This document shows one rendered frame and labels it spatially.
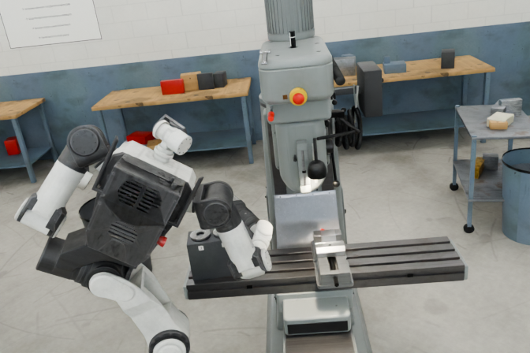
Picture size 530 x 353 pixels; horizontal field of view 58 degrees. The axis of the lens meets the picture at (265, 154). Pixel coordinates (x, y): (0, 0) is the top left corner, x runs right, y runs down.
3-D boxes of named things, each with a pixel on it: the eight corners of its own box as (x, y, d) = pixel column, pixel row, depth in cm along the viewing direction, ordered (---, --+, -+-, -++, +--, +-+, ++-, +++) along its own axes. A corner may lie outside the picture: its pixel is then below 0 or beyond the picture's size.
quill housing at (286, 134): (331, 192, 193) (326, 117, 181) (281, 197, 194) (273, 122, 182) (326, 173, 210) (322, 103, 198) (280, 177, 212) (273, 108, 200)
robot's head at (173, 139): (170, 161, 145) (183, 136, 143) (147, 144, 148) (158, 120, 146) (183, 161, 151) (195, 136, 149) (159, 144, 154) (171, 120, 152)
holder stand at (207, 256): (242, 274, 211) (237, 235, 204) (193, 281, 211) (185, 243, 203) (241, 259, 223) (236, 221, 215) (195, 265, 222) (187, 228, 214)
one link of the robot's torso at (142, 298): (165, 376, 167) (74, 291, 149) (165, 340, 183) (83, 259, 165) (200, 353, 166) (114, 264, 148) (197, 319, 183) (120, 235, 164)
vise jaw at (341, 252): (345, 255, 204) (345, 247, 203) (316, 258, 205) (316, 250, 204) (344, 247, 210) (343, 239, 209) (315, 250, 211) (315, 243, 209)
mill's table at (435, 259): (469, 280, 204) (470, 265, 201) (184, 300, 212) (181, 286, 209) (451, 250, 225) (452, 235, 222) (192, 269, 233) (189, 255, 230)
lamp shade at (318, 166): (311, 180, 176) (310, 165, 174) (304, 173, 183) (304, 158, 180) (330, 177, 178) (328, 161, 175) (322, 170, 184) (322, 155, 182)
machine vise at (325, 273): (354, 286, 196) (352, 264, 192) (318, 289, 197) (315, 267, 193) (341, 240, 228) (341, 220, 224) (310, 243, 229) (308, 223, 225)
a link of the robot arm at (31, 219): (71, 206, 164) (44, 247, 148) (42, 191, 161) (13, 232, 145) (82, 187, 159) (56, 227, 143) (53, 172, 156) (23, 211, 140)
